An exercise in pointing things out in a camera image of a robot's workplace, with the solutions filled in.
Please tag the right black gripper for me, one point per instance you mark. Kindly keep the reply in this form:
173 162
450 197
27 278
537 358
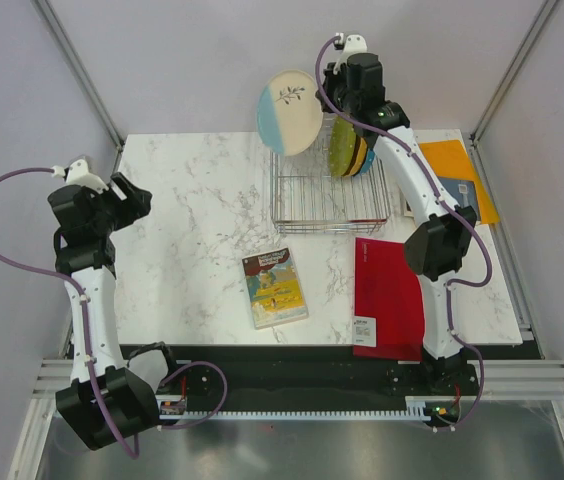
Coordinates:
329 79

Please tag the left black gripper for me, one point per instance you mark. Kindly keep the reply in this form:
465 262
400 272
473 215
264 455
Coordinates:
134 207

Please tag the green polka dot plate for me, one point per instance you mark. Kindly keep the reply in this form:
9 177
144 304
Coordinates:
341 148

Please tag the cream and blue plate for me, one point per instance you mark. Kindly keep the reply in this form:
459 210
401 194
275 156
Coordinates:
289 116

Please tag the yellow polka dot plate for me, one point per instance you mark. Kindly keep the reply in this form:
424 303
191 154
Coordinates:
358 157

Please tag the blue polka dot plate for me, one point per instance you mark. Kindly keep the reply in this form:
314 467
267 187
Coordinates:
369 160

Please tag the wire dish rack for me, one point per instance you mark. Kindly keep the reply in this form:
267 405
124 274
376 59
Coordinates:
305 198

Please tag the paperback book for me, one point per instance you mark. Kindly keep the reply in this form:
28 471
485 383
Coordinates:
274 290

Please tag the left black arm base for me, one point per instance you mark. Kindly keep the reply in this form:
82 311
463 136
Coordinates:
198 382

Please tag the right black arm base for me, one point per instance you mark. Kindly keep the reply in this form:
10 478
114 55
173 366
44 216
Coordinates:
443 377

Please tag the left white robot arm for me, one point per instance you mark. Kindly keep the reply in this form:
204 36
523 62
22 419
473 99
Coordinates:
109 398

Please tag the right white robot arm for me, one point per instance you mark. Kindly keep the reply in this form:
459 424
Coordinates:
353 89

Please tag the orange folder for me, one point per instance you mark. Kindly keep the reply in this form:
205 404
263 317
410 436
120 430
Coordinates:
449 159

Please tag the dark blue book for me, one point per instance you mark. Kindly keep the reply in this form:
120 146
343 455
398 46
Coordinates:
462 192

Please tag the red folder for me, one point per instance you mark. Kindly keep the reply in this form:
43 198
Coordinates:
388 320

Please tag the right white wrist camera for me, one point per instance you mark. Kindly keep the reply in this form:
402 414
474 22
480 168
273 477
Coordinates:
348 45

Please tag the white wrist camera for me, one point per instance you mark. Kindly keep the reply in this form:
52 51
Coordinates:
78 173
348 45

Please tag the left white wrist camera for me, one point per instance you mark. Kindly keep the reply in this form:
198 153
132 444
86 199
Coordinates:
78 173

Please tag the white cable duct right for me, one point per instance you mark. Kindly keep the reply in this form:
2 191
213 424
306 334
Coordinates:
449 411

